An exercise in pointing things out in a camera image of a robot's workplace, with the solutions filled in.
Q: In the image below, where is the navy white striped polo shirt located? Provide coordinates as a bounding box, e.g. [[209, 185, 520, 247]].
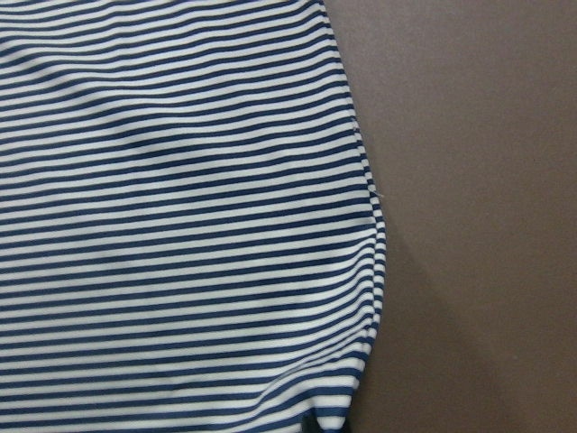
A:
[[1, 1, 386, 432]]

